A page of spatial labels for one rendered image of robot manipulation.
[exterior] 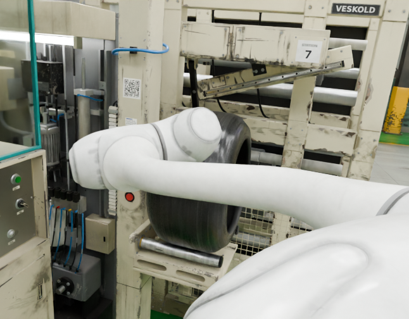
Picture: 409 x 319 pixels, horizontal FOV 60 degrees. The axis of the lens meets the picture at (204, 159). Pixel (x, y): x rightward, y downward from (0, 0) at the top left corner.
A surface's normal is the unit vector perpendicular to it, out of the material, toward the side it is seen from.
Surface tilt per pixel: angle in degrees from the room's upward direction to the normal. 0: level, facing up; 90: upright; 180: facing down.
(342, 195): 47
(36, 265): 90
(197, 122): 54
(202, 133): 64
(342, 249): 12
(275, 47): 90
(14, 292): 90
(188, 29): 90
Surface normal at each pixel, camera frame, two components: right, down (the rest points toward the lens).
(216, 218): 0.40, 0.40
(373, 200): -0.62, -0.72
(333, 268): -0.11, -0.93
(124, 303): -0.31, 0.26
